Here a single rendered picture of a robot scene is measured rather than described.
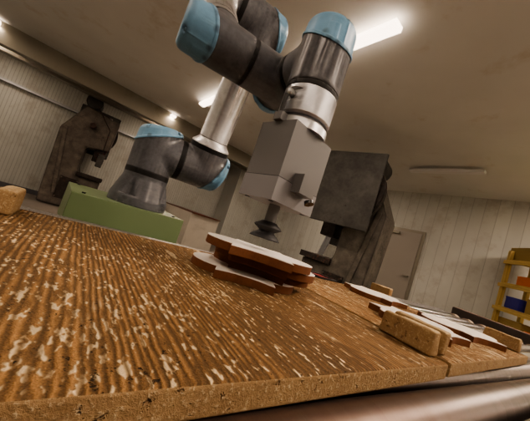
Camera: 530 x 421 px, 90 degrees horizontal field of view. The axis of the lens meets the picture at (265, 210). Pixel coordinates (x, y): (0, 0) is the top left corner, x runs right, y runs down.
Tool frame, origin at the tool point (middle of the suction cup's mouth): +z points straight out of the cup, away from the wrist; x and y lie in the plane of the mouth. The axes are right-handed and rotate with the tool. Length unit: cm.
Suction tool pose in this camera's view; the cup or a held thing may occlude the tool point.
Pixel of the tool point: (263, 238)
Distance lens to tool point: 36.4
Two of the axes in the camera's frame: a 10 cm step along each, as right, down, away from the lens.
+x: -6.8, -1.7, 7.2
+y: 6.7, 2.7, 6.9
